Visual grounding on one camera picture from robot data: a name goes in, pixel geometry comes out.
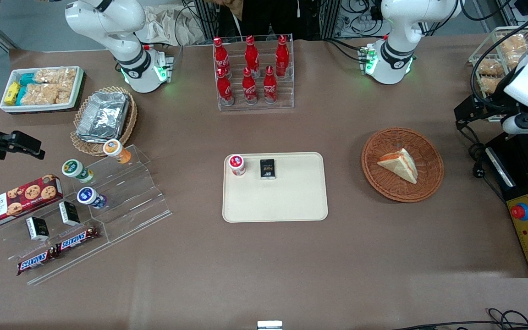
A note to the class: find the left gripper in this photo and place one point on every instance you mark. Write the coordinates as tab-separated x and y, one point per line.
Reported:
487	106

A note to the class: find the triangular sandwich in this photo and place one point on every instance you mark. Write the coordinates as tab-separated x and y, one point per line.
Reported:
399	165

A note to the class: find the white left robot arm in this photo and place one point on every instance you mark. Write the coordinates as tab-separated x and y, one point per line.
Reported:
397	46

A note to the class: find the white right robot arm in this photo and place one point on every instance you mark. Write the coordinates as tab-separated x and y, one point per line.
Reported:
126	50

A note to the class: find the brown round wicker basket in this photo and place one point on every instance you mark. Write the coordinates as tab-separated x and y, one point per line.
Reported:
424	183

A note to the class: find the silver foil tray stack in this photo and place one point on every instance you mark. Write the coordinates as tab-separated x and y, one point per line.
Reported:
103	114

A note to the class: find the tan oval wicker basket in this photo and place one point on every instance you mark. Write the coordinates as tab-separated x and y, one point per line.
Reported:
129	123

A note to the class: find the beige plastic tray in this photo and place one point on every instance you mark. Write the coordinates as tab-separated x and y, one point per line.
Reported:
287	201

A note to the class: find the bagged fried snack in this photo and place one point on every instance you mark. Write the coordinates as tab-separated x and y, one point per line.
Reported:
489	85
514	43
517	59
491	67

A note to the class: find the yellow snack packet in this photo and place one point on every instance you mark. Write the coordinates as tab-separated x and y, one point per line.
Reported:
12	93

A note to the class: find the teal snack packet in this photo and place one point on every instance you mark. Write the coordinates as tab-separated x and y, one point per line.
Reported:
21	95
28	79

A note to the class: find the clear rice cracker pack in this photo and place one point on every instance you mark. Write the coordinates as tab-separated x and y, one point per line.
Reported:
46	94
55	74

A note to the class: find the red Walkers cookie box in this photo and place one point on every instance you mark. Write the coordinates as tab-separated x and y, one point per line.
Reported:
16	201

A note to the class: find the green yogurt cup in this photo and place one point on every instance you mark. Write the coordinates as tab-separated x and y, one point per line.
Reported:
75	169

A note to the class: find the black countertop appliance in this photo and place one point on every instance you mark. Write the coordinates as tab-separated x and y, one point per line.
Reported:
520	183

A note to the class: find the white rectangular snack bin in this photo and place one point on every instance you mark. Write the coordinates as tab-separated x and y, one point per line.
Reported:
78	87

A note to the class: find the small black snack box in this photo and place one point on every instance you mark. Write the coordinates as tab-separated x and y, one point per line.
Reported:
267	168
69	213
37	228

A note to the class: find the blue yogurt cup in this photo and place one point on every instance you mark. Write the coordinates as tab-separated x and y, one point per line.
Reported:
90	197

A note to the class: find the orange yogurt cup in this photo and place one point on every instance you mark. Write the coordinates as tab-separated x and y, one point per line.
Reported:
116	150

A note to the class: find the red emergency stop button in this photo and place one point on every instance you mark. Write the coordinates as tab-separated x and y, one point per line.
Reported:
520	211

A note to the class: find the Snickers chocolate bar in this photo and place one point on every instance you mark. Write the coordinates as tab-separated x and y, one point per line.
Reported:
76	239
35	261

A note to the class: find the clear acrylic stepped stand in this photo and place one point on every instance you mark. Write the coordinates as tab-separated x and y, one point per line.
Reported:
131	201

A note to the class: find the beige cloth bag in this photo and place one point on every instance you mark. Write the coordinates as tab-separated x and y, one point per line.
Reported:
167	25

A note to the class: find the red cola bottle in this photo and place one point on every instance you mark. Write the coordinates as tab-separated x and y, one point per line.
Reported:
224	89
249	88
269	87
220	55
282	55
251	54

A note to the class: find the red lid yogurt cup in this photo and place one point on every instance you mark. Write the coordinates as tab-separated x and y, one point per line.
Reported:
237	165

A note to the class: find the clear acrylic bottle rack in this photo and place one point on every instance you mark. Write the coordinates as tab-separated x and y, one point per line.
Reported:
257	106

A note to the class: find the person in dark clothing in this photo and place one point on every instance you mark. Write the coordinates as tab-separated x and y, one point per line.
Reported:
264	18

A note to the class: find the small white device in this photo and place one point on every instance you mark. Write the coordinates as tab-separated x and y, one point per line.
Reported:
269	325

